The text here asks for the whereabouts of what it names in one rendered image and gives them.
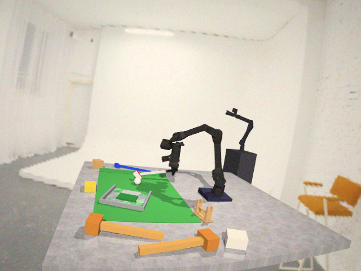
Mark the white golf ball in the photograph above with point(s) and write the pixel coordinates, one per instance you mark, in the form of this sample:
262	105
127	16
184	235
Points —
137	181

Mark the blue putter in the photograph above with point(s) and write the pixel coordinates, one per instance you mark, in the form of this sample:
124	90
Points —
137	169

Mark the green flat mat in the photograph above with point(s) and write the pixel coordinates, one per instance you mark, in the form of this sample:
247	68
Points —
165	205

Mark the tan cube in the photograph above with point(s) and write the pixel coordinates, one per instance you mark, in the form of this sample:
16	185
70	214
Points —
97	163

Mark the yellow rectangular block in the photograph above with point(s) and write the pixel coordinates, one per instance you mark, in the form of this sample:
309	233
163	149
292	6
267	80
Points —
90	186

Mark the cream block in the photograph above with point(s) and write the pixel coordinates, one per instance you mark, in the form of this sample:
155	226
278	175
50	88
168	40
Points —
236	239

